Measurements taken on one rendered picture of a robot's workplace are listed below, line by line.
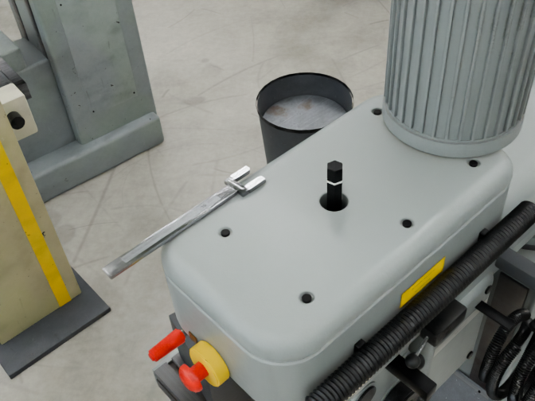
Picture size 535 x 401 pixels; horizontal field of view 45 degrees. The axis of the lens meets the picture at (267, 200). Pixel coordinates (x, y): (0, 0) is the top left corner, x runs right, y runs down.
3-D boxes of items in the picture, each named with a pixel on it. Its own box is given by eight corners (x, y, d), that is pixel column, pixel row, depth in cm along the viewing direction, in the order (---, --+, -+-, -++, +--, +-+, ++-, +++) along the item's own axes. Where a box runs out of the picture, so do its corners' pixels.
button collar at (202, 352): (220, 395, 84) (215, 371, 79) (192, 366, 87) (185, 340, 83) (232, 385, 84) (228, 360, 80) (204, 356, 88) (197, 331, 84)
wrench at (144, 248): (115, 285, 77) (114, 281, 76) (98, 267, 79) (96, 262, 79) (266, 182, 88) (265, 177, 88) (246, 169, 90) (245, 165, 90)
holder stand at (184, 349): (216, 418, 164) (206, 377, 150) (179, 355, 178) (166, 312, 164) (258, 395, 168) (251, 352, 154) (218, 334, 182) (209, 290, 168)
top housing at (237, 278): (286, 439, 79) (279, 368, 68) (160, 313, 93) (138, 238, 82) (507, 234, 100) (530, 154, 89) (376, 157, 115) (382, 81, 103)
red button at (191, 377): (196, 401, 82) (192, 385, 79) (177, 381, 84) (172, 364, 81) (216, 385, 84) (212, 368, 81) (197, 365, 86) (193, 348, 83)
